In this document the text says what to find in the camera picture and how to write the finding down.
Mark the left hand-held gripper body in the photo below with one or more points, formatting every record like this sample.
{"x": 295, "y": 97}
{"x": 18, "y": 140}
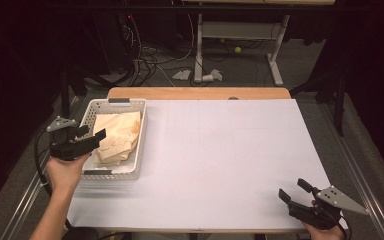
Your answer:
{"x": 70, "y": 146}

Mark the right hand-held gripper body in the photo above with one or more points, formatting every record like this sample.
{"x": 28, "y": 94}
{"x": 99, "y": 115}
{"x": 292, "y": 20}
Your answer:
{"x": 323, "y": 215}

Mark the cream cloth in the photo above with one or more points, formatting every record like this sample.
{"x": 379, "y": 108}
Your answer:
{"x": 118, "y": 136}

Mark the white perforated plastic basket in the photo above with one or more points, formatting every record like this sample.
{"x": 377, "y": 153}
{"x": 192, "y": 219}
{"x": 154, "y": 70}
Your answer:
{"x": 140, "y": 146}

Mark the person's right hand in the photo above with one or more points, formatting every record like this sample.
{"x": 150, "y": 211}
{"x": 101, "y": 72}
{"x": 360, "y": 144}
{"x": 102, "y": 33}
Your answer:
{"x": 325, "y": 235}

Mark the person's left hand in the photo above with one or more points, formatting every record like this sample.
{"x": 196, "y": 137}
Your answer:
{"x": 63, "y": 176}

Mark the black stand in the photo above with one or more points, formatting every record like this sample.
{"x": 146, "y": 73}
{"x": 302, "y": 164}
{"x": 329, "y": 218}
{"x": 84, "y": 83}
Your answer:
{"x": 66, "y": 90}
{"x": 338, "y": 100}

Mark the white table mat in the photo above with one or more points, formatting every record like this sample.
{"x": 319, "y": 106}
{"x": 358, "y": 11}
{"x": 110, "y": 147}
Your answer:
{"x": 230, "y": 160}

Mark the crumpled white paper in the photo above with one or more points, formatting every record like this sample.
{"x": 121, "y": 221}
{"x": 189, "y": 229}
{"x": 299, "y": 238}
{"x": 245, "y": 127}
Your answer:
{"x": 182, "y": 75}

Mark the white cup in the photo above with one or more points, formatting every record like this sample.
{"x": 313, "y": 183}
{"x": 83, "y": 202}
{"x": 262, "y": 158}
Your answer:
{"x": 208, "y": 78}

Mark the yellow ball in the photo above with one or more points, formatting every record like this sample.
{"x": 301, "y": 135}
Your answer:
{"x": 238, "y": 49}

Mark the metal floor rail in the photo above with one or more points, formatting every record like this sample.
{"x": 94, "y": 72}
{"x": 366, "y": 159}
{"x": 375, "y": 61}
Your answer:
{"x": 356, "y": 166}
{"x": 23, "y": 206}

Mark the white desk frame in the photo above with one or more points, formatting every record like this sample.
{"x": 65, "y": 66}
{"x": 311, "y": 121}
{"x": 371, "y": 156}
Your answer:
{"x": 240, "y": 30}

